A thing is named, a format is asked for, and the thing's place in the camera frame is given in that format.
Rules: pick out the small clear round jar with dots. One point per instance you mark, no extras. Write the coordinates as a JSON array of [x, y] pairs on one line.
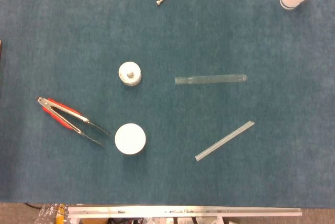
[[123, 69]]

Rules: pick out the teal felt table mat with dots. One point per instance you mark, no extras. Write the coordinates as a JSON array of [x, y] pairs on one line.
[[183, 38]]

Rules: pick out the clear glass test tube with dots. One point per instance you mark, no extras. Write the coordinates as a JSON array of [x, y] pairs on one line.
[[209, 79]]

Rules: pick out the aluminium frame rail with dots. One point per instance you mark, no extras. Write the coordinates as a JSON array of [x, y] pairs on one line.
[[183, 211]]

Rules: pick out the small metal bolt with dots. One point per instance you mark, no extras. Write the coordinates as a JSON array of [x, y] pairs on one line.
[[162, 0]]

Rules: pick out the clear glass stirring rod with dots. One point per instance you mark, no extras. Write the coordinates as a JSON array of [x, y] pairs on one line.
[[224, 140]]

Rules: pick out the metal tongs with red grips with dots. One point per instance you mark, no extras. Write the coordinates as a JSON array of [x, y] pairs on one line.
[[42, 101]]

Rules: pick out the white paper cup blue logo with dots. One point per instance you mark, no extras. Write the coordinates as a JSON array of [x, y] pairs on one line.
[[130, 138]]

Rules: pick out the crinkled clear plastic wrap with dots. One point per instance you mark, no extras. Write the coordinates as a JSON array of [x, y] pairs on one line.
[[49, 213]]

